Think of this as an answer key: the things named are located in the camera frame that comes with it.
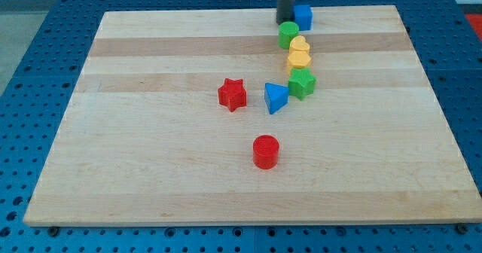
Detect green cylinder block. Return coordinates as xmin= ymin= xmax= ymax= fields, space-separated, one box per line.
xmin=278 ymin=21 xmax=299 ymax=50

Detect red star block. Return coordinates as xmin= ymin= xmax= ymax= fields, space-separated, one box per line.
xmin=218 ymin=78 xmax=247 ymax=112

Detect light wooden board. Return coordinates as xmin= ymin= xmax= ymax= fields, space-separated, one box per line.
xmin=23 ymin=5 xmax=481 ymax=227

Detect red cylinder block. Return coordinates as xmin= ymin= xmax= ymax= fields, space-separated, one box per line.
xmin=252 ymin=135 xmax=279 ymax=169

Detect blue triangle block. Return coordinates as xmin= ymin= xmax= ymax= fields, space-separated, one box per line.
xmin=264 ymin=83 xmax=289 ymax=114

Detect green star block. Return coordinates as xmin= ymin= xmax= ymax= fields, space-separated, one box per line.
xmin=288 ymin=68 xmax=316 ymax=101

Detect yellow hexagon block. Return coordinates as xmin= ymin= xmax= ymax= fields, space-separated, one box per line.
xmin=286 ymin=51 xmax=312 ymax=75

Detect yellow heart block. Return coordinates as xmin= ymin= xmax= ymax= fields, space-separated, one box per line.
xmin=289 ymin=35 xmax=310 ymax=53

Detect blue cube block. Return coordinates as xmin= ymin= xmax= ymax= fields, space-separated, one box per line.
xmin=294 ymin=5 xmax=313 ymax=31

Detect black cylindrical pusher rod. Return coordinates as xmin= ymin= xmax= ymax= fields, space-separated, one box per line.
xmin=276 ymin=0 xmax=294 ymax=25

